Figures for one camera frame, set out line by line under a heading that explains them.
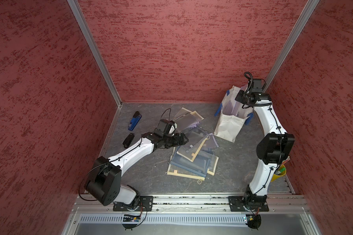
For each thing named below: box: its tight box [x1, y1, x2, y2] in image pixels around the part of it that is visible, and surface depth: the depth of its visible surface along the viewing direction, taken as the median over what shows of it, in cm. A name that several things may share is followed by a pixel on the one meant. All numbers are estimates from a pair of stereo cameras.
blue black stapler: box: [127, 111, 142, 131], surface depth 109 cm
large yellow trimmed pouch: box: [167, 146, 205, 181], surface depth 85 cm
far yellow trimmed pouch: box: [172, 106, 204, 133], surface depth 109 cm
